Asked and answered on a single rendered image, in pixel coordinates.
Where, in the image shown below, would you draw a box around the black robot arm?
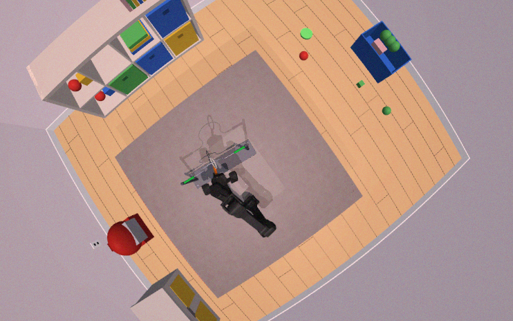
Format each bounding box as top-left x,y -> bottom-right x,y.
210,173 -> 276,237

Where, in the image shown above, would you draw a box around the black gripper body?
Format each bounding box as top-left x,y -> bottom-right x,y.
201,171 -> 238,196

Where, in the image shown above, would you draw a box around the dark grey two-post wire frame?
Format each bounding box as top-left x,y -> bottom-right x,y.
181,140 -> 257,189

